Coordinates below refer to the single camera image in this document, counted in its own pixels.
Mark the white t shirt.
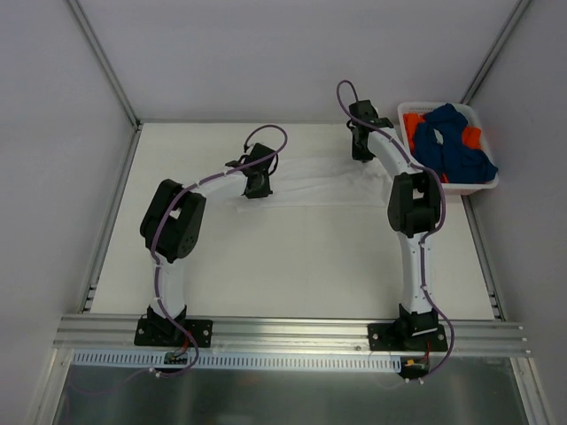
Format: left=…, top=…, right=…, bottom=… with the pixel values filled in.
left=230, top=157, right=392, bottom=212

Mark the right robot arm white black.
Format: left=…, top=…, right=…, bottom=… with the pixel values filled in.
left=347, top=100, right=444, bottom=351

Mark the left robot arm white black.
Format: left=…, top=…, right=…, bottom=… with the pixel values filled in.
left=140, top=143, right=278, bottom=345

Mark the blue t shirt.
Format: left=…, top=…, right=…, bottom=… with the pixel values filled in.
left=412, top=102, right=500, bottom=184

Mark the orange t shirt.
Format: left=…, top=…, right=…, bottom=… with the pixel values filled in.
left=402, top=112, right=483, bottom=183

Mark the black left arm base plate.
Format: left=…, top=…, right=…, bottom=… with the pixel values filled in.
left=134, top=314, right=214, bottom=348

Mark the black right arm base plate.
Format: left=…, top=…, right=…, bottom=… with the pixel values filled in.
left=367, top=322, right=448, bottom=352

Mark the aluminium frame post right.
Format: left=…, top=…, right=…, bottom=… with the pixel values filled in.
left=461, top=0, right=533, bottom=104

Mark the aluminium frame post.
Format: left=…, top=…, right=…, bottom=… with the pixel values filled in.
left=461, top=0, right=533, bottom=104
left=64, top=0, right=141, bottom=129

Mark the aluminium mounting rail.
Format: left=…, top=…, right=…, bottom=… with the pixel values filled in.
left=52, top=314, right=532, bottom=358

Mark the white slotted cable duct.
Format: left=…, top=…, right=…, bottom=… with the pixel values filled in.
left=71, top=350, right=401, bottom=374

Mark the aluminium frame post left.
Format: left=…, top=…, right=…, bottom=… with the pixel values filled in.
left=64, top=0, right=141, bottom=129

